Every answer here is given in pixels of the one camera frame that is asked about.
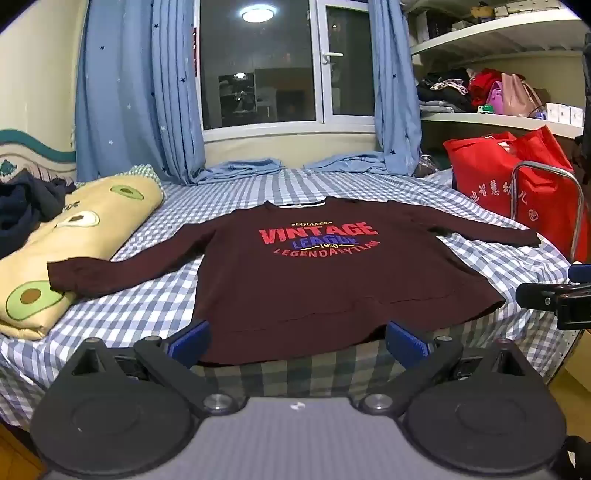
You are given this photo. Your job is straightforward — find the pile of dark clothes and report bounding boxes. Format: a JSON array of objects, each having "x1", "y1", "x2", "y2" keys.
[{"x1": 417, "y1": 68, "x2": 476, "y2": 113}]

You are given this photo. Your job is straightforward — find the white framed window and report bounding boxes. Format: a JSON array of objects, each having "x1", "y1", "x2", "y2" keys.
[{"x1": 191, "y1": 0, "x2": 380, "y2": 143}]

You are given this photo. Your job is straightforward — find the chrome tube chair frame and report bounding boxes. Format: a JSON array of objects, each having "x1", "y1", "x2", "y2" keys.
[{"x1": 510, "y1": 161, "x2": 586, "y2": 265}]

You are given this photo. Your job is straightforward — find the blue star curtain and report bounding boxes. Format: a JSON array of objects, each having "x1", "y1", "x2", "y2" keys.
[
  {"x1": 302, "y1": 0, "x2": 423, "y2": 177},
  {"x1": 74, "y1": 0, "x2": 206, "y2": 186}
]

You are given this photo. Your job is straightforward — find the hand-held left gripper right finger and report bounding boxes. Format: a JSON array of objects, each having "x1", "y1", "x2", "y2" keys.
[{"x1": 360, "y1": 320, "x2": 543, "y2": 416}]

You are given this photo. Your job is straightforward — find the small purple bag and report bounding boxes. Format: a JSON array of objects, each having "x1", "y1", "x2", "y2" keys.
[{"x1": 485, "y1": 82, "x2": 505, "y2": 112}]

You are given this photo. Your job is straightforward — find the teal wave headboard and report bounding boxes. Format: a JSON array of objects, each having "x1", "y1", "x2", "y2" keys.
[{"x1": 0, "y1": 129, "x2": 78, "y2": 183}]

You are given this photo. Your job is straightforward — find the green checked pillow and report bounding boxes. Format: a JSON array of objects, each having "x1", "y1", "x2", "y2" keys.
[{"x1": 127, "y1": 165, "x2": 163, "y2": 182}]

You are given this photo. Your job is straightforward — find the row of small white boxes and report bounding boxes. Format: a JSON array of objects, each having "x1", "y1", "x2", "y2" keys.
[{"x1": 545, "y1": 102, "x2": 585, "y2": 125}]

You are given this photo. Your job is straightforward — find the pink handbag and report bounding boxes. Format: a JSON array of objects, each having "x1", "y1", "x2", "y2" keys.
[{"x1": 501, "y1": 73, "x2": 548, "y2": 118}]

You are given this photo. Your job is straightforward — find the maroon printed sweatshirt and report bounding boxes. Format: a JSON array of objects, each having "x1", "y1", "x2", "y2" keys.
[{"x1": 47, "y1": 196, "x2": 542, "y2": 365}]

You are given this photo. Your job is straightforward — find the dark navy garment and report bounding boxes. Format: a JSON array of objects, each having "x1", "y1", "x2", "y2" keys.
[{"x1": 0, "y1": 171, "x2": 77, "y2": 260}]

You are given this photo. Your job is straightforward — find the red garment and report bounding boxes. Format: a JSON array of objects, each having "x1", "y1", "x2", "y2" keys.
[{"x1": 467, "y1": 68, "x2": 505, "y2": 110}]

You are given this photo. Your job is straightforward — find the yellow avocado pillow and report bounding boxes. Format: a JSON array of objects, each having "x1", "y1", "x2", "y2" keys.
[{"x1": 0, "y1": 174, "x2": 165, "y2": 341}]

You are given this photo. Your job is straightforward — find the white shelf unit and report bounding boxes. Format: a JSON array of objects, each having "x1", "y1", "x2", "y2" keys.
[{"x1": 406, "y1": 0, "x2": 591, "y2": 140}]

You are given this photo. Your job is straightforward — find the red shopping bag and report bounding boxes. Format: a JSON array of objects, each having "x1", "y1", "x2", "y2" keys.
[{"x1": 443, "y1": 124, "x2": 588, "y2": 264}]

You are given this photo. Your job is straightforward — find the blue checked bed sheet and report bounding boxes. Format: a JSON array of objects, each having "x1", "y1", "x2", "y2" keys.
[{"x1": 0, "y1": 166, "x2": 583, "y2": 428}]

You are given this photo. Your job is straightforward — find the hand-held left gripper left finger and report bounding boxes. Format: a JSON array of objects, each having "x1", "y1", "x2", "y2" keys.
[{"x1": 60, "y1": 319, "x2": 240, "y2": 416}]

